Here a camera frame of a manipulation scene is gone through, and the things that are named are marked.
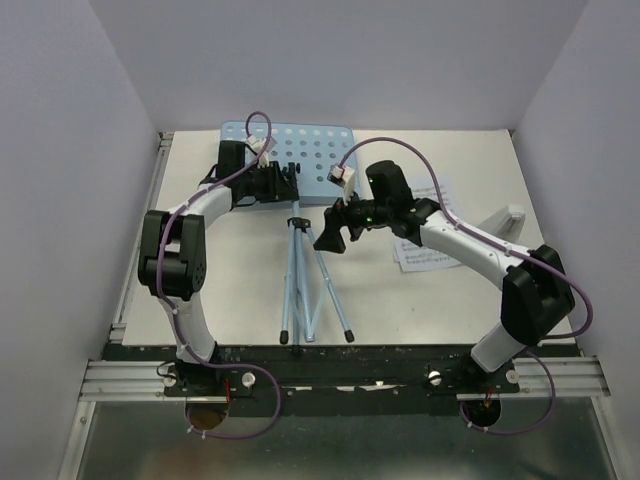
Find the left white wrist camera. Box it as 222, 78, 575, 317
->
245, 135, 277, 168

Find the sheet music page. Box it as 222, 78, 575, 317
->
393, 237, 461, 273
408, 176, 458, 213

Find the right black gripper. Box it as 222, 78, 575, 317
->
314, 182, 392, 253

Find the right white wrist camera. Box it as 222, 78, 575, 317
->
327, 164, 356, 205

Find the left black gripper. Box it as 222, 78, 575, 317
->
238, 160, 299, 203

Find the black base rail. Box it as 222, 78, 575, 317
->
102, 345, 520, 417

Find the grey metronome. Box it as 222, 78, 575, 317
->
478, 204, 526, 242

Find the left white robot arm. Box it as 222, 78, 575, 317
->
137, 140, 301, 395

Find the aluminium frame rail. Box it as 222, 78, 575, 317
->
59, 130, 175, 480

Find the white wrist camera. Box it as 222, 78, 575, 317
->
245, 135, 277, 168
327, 164, 356, 205

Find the light blue music stand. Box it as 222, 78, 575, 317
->
214, 121, 361, 357

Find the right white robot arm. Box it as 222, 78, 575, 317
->
314, 160, 575, 392

